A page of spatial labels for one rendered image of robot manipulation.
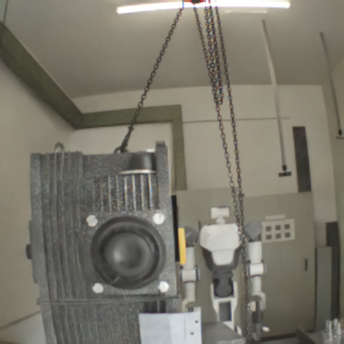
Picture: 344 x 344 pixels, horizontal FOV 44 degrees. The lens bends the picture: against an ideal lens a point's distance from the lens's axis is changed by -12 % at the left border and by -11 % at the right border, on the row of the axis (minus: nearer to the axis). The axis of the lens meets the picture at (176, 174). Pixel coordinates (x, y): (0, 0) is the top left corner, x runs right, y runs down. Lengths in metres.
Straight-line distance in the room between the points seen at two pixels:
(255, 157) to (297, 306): 1.69
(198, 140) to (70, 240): 3.50
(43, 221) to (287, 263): 3.44
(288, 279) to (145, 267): 3.36
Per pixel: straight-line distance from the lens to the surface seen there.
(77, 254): 1.61
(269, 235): 4.70
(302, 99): 5.24
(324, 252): 4.84
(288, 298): 4.79
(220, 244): 2.97
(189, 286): 3.04
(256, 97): 5.14
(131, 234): 1.50
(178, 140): 4.88
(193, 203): 4.65
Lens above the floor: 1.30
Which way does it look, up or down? 8 degrees up
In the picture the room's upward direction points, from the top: 3 degrees counter-clockwise
